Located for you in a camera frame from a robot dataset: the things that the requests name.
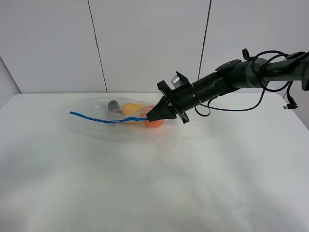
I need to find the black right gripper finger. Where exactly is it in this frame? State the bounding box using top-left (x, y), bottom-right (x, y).
top-left (151, 97), bottom-right (170, 114)

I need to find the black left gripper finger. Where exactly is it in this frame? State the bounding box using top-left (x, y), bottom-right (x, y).
top-left (146, 108), bottom-right (176, 122)

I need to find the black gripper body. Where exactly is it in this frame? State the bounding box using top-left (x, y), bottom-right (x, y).
top-left (157, 72), bottom-right (199, 124)

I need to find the clear zip bag blue strip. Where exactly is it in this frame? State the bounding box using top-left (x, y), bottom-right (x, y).
top-left (63, 97), bottom-right (179, 142)

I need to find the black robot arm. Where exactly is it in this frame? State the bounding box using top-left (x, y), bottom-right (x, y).
top-left (147, 49), bottom-right (309, 123)

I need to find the orange fruit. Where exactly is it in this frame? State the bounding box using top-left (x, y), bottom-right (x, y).
top-left (140, 105), bottom-right (164, 128)

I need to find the yellow pear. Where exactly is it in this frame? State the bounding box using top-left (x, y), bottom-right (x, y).
top-left (121, 103), bottom-right (149, 118)

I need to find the purple eggplant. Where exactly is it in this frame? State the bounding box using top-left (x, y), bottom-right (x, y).
top-left (105, 100), bottom-right (121, 115)

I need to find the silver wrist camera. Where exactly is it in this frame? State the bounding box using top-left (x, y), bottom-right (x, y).
top-left (171, 75), bottom-right (183, 88)

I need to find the black cable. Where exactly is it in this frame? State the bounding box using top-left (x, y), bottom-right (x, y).
top-left (194, 48), bottom-right (298, 118)

